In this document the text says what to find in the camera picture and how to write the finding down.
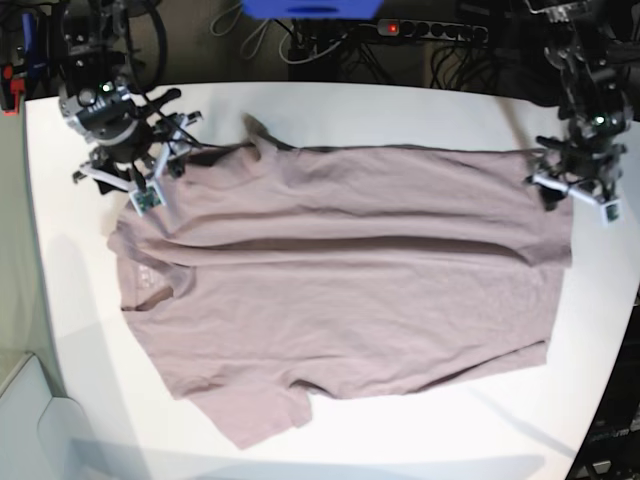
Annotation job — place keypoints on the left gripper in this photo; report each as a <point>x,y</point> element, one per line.
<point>587,172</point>

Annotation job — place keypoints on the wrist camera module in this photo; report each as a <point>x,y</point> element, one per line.
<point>610,211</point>
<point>146,200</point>

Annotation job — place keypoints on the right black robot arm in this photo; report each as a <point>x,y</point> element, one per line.
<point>100,97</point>

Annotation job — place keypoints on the red black clamp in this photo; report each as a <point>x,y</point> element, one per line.
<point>13,87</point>

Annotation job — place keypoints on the white power strip red switch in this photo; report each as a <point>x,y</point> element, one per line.
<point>427,30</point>

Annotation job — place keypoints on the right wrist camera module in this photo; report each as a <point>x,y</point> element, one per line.
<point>146,200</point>

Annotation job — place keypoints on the blue box overhead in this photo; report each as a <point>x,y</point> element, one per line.
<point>311,9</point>

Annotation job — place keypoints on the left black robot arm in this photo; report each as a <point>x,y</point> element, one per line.
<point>592,101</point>

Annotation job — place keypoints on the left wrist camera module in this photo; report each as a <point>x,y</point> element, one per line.
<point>610,211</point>

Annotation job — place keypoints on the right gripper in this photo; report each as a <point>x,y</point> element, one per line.
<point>144,158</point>

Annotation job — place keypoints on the mauve t-shirt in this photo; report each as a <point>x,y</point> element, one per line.
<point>273,273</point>

